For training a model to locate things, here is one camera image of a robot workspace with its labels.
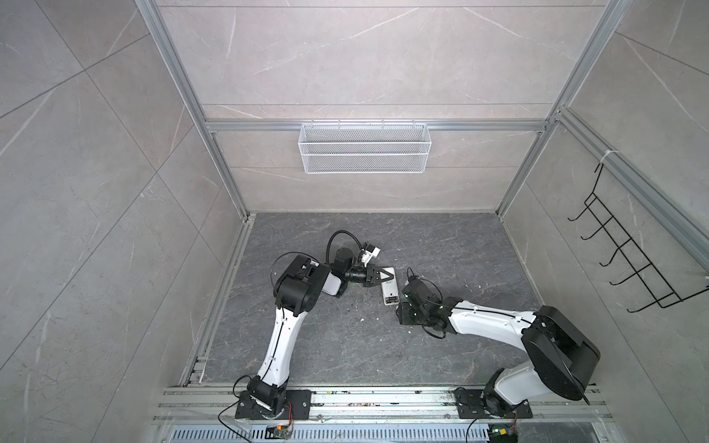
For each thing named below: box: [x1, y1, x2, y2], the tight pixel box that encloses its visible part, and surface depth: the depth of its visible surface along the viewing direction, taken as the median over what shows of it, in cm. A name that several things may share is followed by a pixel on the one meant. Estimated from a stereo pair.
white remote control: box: [380, 266, 400, 306], surface depth 94 cm
